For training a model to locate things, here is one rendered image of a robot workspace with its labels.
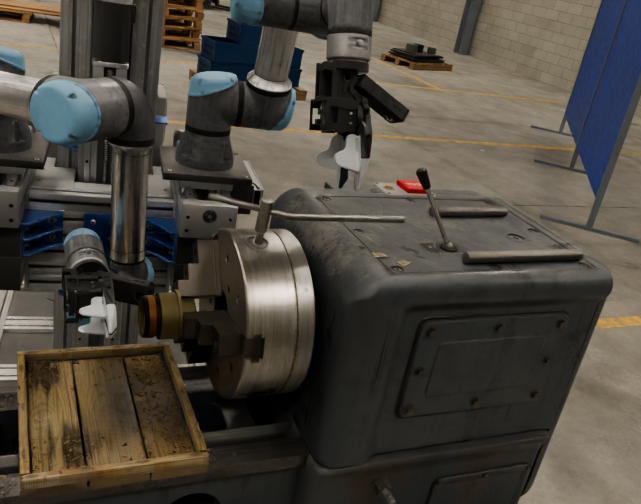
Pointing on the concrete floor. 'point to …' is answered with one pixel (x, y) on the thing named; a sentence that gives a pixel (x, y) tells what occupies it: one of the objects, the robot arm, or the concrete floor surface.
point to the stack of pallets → (182, 23)
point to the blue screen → (607, 95)
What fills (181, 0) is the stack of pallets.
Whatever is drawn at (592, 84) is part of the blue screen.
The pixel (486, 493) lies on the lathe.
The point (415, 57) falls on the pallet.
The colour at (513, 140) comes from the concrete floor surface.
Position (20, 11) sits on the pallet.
